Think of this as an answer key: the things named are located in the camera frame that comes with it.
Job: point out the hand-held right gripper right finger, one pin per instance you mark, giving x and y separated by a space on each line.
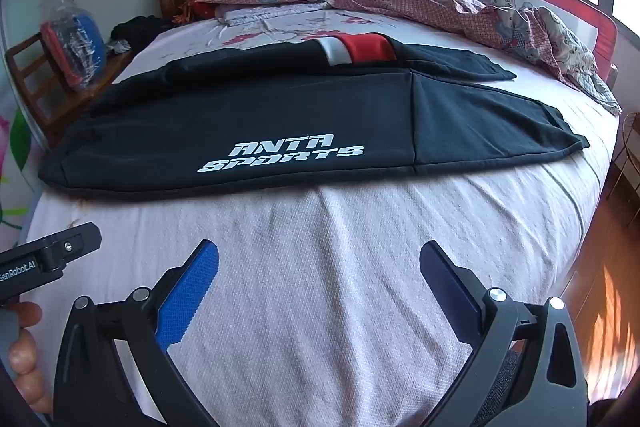
447 292

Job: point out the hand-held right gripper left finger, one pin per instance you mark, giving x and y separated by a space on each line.
197 289

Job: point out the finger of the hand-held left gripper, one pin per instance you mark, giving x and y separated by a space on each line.
75 243

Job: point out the black pants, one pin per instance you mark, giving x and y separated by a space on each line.
250 107

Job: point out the person's left hand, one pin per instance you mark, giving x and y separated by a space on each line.
30 357

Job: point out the bed with floral sheet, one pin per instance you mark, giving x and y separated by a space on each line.
320 267

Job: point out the wooden chair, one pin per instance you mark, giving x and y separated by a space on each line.
37 82

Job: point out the plastic bag of clothes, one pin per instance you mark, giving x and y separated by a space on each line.
75 42

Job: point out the dark cloth pile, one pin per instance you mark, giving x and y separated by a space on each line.
140 32

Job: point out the red fringed cloth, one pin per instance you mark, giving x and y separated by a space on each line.
200 8

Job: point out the folded pale pink sheet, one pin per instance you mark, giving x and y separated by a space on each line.
270 13

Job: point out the pink patterned quilt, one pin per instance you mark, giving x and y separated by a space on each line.
430 2

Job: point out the red framed headboard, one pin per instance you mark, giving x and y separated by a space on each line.
570 4

